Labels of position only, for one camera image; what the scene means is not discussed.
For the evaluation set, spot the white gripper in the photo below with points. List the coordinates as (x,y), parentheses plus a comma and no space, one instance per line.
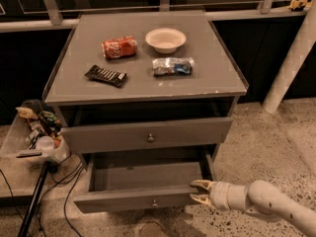
(219,195)

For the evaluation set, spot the grey drawer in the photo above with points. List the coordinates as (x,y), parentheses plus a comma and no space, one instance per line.
(143,179)
(146,135)

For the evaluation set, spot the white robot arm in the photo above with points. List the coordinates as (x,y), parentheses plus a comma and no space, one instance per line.
(259,199)

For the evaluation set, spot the grey drawer cabinet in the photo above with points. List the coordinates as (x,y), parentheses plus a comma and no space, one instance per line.
(211,91)

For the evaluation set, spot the grey top drawer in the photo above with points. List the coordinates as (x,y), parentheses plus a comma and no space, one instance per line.
(146,135)

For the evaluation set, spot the silver blue snack bag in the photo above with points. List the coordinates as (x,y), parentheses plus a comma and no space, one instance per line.
(172,66)

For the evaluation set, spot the black striped snack bar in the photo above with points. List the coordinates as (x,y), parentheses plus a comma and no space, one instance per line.
(106,76)

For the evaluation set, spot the white paper bowl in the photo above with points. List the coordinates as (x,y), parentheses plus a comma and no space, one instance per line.
(165,40)

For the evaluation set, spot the black pole stand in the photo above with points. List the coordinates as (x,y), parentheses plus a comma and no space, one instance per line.
(34,201)

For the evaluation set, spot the crushed orange soda can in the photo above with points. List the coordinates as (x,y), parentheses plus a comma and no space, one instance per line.
(119,47)

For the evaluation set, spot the white diagonal support column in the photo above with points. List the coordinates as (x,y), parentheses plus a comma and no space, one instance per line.
(299,50)

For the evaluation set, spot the clear plastic trash bin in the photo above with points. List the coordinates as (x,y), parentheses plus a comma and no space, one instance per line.
(35,135)

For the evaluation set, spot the yellow object on ledge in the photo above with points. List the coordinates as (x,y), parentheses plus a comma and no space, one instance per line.
(298,5)

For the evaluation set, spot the grey metal railing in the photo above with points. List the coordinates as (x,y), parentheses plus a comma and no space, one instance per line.
(41,15)

